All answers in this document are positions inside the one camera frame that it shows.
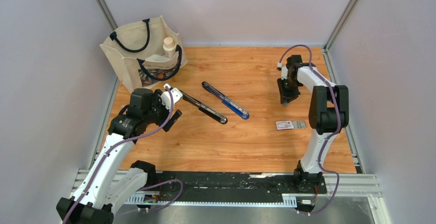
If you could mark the cream canvas tote bag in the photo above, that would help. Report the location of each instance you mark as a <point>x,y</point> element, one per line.
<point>129,45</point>

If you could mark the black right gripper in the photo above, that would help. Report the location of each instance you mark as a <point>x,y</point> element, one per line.
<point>285,95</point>

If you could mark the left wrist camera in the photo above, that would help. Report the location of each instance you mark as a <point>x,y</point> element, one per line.
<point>170,96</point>

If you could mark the white paper in bag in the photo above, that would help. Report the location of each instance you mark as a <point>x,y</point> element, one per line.
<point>157,58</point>

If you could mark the aluminium rail frame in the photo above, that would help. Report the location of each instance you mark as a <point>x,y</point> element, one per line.
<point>339,187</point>

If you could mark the black stapler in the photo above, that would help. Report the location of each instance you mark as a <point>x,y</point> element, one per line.
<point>220,118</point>

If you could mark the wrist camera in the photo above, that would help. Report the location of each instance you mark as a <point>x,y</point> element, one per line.
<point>283,69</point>
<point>170,96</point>

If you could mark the blue tape dispenser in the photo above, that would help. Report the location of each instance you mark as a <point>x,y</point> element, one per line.
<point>237,109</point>

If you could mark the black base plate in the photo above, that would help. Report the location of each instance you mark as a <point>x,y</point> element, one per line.
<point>229,187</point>

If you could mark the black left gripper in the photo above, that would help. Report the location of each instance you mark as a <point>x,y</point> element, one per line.
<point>156,100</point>

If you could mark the red white staple box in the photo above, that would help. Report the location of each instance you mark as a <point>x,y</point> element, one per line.
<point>284,125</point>

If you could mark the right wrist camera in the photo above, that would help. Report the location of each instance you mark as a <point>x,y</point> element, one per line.
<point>283,69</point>

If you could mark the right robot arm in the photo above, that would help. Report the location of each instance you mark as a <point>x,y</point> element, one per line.
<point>328,115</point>

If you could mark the beige bottle in bag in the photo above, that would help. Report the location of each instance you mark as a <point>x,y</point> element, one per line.
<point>169,46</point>

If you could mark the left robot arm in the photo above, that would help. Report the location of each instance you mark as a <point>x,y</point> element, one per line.
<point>112,154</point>

